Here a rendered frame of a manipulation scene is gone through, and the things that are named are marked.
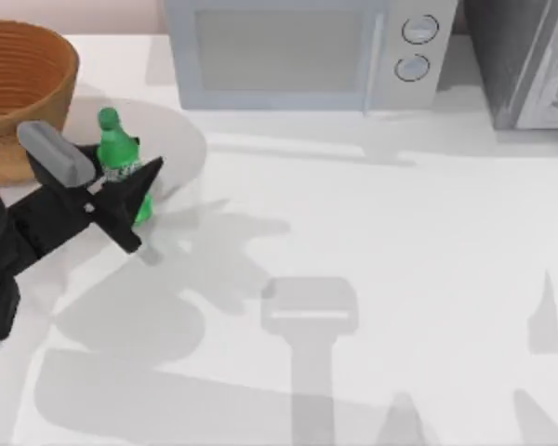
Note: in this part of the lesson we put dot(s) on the green bottle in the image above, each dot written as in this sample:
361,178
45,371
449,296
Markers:
114,146

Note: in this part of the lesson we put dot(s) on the brown woven basket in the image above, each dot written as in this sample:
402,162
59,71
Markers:
23,83

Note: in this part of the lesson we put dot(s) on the pale blue microwave door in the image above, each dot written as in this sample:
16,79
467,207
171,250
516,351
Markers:
279,51

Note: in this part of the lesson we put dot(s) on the pale microwave oven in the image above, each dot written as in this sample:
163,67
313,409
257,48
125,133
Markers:
302,51

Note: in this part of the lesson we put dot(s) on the round microwave knob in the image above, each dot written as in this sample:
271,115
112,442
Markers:
412,67
421,29

